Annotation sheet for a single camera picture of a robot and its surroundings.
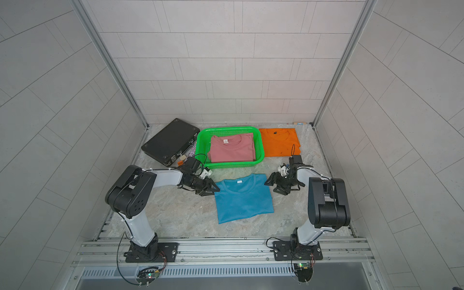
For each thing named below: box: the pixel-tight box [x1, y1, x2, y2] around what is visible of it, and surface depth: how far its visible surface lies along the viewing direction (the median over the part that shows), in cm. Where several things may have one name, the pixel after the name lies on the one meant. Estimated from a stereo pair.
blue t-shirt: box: [215, 174, 275, 225], surface depth 88 cm
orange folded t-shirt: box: [259, 128, 301, 158], surface depth 110 cm
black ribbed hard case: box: [140, 117, 200, 167], surface depth 106 cm
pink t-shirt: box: [207, 132, 256, 163], surface depth 103 cm
